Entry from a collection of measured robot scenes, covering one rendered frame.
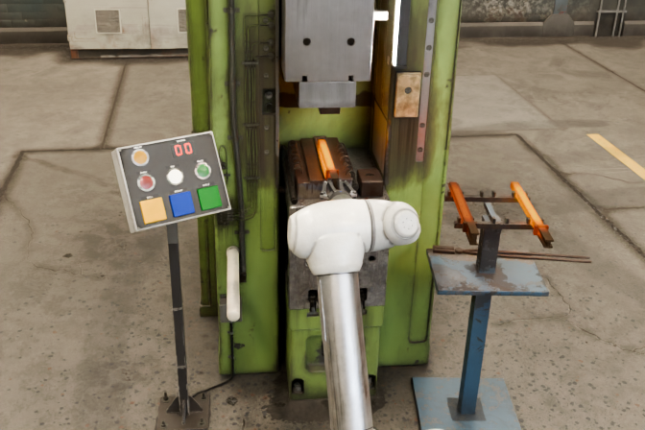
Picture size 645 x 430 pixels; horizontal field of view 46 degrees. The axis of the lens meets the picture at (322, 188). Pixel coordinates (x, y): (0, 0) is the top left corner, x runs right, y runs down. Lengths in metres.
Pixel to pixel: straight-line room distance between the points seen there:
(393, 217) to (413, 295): 1.50
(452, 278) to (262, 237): 0.77
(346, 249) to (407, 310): 1.54
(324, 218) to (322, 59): 0.94
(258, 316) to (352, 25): 1.30
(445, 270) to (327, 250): 1.13
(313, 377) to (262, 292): 0.41
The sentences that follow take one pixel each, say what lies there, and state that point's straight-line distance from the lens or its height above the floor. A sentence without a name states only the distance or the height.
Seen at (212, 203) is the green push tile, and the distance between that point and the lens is 2.61.
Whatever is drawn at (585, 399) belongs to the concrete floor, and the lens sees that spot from 3.51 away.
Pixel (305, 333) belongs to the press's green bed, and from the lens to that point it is 3.06.
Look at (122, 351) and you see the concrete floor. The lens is 3.62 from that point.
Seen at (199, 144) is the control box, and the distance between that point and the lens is 2.63.
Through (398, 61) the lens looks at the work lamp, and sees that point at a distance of 2.78.
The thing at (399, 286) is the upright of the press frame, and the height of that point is 0.42.
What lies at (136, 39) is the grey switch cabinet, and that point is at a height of 0.20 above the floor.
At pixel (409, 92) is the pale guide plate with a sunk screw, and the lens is 2.84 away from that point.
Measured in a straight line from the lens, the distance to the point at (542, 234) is 2.60.
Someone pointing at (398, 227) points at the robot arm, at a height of 1.31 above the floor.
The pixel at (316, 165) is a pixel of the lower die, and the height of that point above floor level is 0.99.
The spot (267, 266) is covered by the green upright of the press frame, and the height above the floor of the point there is 0.55.
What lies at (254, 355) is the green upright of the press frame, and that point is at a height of 0.10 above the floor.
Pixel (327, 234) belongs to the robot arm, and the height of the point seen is 1.29.
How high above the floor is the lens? 2.15
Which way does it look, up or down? 25 degrees down
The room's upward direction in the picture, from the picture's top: 2 degrees clockwise
